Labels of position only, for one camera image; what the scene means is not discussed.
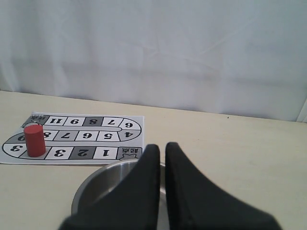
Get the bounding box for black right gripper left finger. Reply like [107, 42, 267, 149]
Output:
[59, 144, 160, 230]

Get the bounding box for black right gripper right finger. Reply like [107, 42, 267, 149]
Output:
[165, 142, 281, 230]

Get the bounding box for red cylinder game piece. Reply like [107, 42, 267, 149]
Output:
[24, 125, 46, 157]

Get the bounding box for stainless steel round pan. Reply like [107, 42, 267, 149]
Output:
[71, 159, 169, 230]

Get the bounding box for printed number board game sheet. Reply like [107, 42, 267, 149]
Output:
[0, 112, 144, 165]

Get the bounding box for white curtain backdrop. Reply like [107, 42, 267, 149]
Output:
[0, 0, 307, 122]

